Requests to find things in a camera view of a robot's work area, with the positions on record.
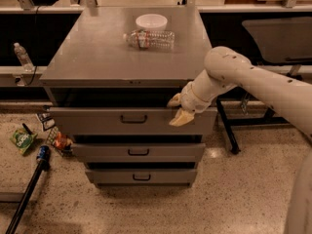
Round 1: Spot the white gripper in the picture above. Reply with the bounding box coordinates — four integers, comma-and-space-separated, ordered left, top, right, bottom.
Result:
167, 82, 211, 127

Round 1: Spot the grey top drawer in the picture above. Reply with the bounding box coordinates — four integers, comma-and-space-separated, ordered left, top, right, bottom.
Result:
50, 107, 217, 136

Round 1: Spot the grey drawer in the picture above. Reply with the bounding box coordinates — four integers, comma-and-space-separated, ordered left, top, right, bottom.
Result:
85, 169, 197, 184
50, 107, 217, 136
73, 143, 205, 163

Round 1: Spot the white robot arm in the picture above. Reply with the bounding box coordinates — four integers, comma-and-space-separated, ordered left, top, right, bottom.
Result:
168, 46, 312, 234

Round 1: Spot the grey metal drawer cabinet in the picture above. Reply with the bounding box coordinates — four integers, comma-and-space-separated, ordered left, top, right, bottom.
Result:
39, 6, 224, 189

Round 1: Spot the grey middle drawer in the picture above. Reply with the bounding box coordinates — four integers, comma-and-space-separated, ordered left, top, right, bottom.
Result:
73, 143, 205, 163

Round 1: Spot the grey bottom drawer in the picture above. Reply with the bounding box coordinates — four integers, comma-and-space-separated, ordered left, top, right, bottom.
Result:
85, 169, 197, 184

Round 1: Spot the black table leg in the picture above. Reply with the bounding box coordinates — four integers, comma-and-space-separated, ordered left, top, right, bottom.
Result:
216, 99, 240, 155

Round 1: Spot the clear plastic bottle lying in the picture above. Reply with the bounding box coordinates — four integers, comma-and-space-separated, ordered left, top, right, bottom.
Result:
123, 29, 175, 50

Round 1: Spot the white bowl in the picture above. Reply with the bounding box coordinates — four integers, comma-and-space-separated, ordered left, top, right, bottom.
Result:
136, 14, 168, 31

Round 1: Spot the orange snack bag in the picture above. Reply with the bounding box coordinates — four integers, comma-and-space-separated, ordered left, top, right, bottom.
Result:
53, 132, 72, 150

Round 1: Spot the grey chair seat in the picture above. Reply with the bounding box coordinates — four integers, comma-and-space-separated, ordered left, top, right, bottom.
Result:
242, 17, 312, 63

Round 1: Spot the black white chip bag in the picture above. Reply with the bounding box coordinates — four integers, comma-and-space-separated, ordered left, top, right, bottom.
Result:
36, 113, 56, 131

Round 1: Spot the black pole blue tape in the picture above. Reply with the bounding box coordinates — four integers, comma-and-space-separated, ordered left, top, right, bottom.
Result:
5, 145, 51, 234

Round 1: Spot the green snack bag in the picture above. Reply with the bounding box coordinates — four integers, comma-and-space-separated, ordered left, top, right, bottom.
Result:
10, 129, 37, 155

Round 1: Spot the small upright water bottle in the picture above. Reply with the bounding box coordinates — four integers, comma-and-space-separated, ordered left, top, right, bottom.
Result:
14, 43, 34, 72

